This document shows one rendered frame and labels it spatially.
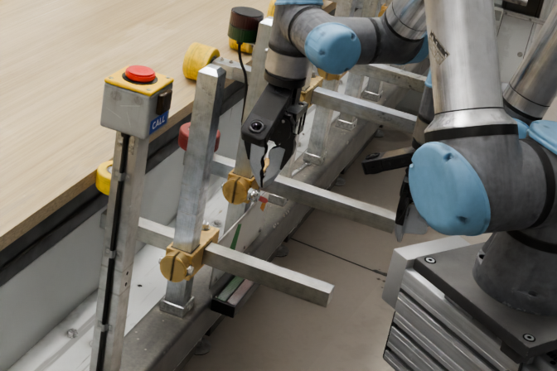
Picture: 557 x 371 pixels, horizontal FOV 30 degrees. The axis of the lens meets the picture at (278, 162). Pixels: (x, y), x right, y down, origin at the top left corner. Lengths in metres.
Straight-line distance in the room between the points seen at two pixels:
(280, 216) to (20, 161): 0.62
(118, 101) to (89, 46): 1.02
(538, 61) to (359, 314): 1.71
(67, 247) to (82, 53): 0.63
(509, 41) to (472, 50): 3.12
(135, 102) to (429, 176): 0.39
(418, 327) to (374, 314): 1.71
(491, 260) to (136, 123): 0.51
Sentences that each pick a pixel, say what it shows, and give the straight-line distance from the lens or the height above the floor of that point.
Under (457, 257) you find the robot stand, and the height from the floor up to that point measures 1.04.
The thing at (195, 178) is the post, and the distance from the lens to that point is 1.71.
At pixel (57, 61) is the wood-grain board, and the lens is 2.29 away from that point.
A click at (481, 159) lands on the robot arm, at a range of 1.27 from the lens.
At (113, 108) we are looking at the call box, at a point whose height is 1.18.
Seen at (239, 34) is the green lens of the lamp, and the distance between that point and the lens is 1.86.
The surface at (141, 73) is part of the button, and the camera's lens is 1.39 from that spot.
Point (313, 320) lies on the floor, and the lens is 3.17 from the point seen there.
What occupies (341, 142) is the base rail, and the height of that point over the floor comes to 0.70.
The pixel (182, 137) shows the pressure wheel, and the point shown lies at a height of 0.90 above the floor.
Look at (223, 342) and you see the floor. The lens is 3.00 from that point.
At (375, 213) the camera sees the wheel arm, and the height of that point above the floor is 0.86.
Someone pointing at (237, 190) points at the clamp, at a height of 0.85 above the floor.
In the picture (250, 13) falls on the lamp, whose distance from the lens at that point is 1.87.
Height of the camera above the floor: 1.75
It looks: 25 degrees down
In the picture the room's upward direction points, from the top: 11 degrees clockwise
